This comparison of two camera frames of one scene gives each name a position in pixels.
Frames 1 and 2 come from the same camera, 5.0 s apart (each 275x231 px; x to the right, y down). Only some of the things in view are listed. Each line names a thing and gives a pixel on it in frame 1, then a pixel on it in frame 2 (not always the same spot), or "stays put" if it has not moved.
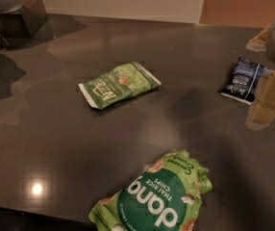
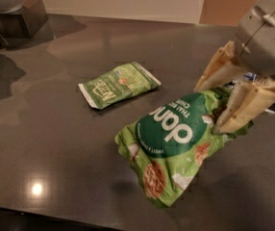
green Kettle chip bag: (119, 84) stays put
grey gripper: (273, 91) → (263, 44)
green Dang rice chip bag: (164, 195) → (170, 145)
